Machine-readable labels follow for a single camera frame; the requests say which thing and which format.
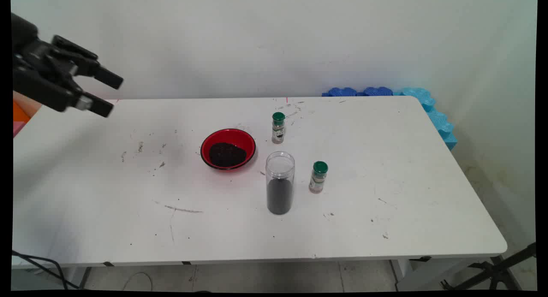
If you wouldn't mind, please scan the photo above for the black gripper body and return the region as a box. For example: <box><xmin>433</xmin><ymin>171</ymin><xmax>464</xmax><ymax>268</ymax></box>
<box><xmin>12</xmin><ymin>12</ymin><xmax>72</xmax><ymax>83</ymax></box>

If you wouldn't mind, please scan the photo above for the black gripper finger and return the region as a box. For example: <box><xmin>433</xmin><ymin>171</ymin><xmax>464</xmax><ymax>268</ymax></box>
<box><xmin>12</xmin><ymin>68</ymin><xmax>114</xmax><ymax>118</ymax></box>
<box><xmin>51</xmin><ymin>35</ymin><xmax>124</xmax><ymax>90</ymax></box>

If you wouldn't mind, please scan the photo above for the clear jar with black seeds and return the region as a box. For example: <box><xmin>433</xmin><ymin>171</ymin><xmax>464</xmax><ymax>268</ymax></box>
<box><xmin>265</xmin><ymin>151</ymin><xmax>295</xmax><ymax>215</ymax></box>

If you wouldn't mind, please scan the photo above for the orange box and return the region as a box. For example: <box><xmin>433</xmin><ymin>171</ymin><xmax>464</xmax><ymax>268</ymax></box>
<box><xmin>13</xmin><ymin>99</ymin><xmax>31</xmax><ymax>123</ymax></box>

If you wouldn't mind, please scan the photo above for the red plastic bowl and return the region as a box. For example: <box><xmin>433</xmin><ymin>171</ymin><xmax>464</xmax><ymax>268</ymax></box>
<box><xmin>200</xmin><ymin>128</ymin><xmax>256</xmax><ymax>171</ymax></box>

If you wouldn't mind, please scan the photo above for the black seeds pile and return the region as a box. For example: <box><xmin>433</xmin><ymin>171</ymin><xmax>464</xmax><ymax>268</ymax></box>
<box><xmin>208</xmin><ymin>143</ymin><xmax>247</xmax><ymax>167</ymax></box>

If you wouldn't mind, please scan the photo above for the white table leg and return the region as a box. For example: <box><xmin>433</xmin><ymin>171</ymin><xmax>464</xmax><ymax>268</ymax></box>
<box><xmin>390</xmin><ymin>259</ymin><xmax>471</xmax><ymax>291</ymax></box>
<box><xmin>60</xmin><ymin>267</ymin><xmax>91</xmax><ymax>290</ymax></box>

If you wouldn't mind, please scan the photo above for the green-capped spice bottle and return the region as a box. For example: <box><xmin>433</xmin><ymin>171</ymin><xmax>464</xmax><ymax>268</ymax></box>
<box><xmin>309</xmin><ymin>161</ymin><xmax>329</xmax><ymax>194</ymax></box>
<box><xmin>271</xmin><ymin>112</ymin><xmax>286</xmax><ymax>144</ymax></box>

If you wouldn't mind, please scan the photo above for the light blue foam mat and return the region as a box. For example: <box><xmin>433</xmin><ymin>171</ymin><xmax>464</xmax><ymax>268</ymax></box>
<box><xmin>394</xmin><ymin>87</ymin><xmax>458</xmax><ymax>151</ymax></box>

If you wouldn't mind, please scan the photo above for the black floor cable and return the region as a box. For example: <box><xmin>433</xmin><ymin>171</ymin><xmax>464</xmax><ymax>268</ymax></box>
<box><xmin>12</xmin><ymin>250</ymin><xmax>80</xmax><ymax>290</ymax></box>

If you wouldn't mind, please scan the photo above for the thin grey floor cable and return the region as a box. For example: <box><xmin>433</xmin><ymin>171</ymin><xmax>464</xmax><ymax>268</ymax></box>
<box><xmin>122</xmin><ymin>272</ymin><xmax>153</xmax><ymax>291</ymax></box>

